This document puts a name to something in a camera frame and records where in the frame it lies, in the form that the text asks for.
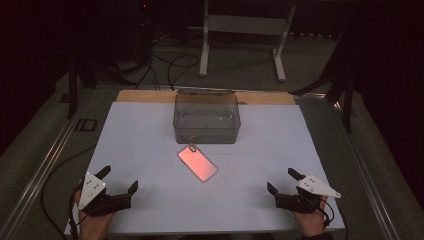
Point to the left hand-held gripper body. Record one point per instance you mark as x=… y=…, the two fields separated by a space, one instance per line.
x=100 y=201

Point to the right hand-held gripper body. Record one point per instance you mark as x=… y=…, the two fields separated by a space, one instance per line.
x=300 y=201

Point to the pink phone case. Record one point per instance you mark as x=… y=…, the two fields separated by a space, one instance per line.
x=197 y=162

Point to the transparent grey plastic box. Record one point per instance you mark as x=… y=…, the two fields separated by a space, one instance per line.
x=206 y=123

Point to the person's right hand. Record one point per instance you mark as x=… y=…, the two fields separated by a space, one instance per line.
x=311 y=223

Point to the person's left hand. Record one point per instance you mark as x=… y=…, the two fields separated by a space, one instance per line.
x=96 y=226

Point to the white table mat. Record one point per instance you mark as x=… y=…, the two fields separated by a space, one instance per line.
x=160 y=200

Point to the wooden table board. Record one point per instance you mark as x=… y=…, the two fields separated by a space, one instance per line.
x=143 y=96

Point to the black tripod stand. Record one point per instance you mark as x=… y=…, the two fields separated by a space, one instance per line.
x=72 y=90
x=346 y=100

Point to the white metal stand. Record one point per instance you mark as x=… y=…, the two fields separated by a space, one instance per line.
x=245 y=25

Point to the aluminium floor rail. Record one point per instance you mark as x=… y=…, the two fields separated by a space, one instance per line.
x=43 y=170
x=360 y=166

